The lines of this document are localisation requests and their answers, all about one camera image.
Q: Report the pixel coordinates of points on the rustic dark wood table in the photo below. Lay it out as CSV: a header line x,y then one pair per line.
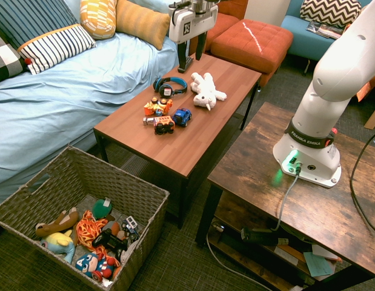
x,y
311,212

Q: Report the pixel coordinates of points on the mustard yellow pillow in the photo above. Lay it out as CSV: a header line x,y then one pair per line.
x,y
141,22

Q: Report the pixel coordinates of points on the small blue white toy car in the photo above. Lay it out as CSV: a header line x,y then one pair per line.
x,y
131,226

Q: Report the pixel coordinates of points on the yellow blue plush toy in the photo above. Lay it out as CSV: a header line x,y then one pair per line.
x,y
60,244

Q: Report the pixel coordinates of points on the teal sofa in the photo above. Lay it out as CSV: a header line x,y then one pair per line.
x,y
305,39

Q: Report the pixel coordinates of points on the Captain America plush toy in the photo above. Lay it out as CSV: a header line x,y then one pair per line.
x,y
94,265

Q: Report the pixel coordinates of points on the brown toy ball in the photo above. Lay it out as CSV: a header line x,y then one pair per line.
x,y
113,228

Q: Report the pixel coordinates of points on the black white chevron pillow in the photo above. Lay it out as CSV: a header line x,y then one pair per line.
x,y
329,10

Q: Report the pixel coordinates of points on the black game controller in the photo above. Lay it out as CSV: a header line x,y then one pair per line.
x,y
110,239

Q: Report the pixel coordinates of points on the blue black headphones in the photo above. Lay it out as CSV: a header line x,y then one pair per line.
x,y
166,89

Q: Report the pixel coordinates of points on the blue striped pillow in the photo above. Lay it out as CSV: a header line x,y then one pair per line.
x,y
29,18

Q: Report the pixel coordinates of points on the teal paper sheet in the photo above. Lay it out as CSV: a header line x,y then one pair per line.
x,y
318,264

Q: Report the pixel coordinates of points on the red toy fire truck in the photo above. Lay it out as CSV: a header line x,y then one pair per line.
x,y
163,123

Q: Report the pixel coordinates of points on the green plush toy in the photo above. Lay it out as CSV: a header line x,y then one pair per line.
x,y
100,209

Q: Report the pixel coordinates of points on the white navy striped pillow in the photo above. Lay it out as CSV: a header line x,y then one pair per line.
x,y
57,45

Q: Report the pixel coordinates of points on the grey wicker basket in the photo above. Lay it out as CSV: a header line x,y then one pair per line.
x,y
84,179

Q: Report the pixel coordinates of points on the yellow white patterned pillow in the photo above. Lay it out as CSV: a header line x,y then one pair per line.
x,y
97,18

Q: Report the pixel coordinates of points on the black white checkered pillow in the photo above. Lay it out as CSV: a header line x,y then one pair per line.
x,y
5,60

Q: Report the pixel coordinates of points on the orange tufted ottoman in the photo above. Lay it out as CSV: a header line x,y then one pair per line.
x,y
250,42

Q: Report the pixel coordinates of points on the orange toy truck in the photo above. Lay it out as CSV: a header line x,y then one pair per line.
x,y
158,106

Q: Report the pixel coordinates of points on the light blue sofa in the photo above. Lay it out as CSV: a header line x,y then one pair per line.
x,y
69,100

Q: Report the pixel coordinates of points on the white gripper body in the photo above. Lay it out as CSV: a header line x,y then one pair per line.
x,y
190,21

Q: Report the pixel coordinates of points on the white stuffed animal toy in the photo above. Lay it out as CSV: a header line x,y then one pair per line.
x,y
207,91

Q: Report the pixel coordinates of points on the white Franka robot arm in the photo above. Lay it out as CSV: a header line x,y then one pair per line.
x,y
326,75

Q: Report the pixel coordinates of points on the brown plush toy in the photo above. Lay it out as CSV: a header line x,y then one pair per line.
x,y
61,222

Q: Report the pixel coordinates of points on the black power adapter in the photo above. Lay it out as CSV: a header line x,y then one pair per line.
x,y
260,236

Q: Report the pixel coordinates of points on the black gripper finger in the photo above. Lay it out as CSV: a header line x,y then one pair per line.
x,y
201,45
183,54

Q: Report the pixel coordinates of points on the magazines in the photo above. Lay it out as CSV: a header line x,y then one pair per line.
x,y
323,29

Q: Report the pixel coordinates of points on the orange armchair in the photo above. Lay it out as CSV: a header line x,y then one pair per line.
x,y
226,21

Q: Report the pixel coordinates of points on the orange patterned plush toy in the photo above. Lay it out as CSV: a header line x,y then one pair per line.
x,y
88,228

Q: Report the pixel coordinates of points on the reddish wooden coffee table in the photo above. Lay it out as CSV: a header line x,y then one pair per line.
x,y
187,145

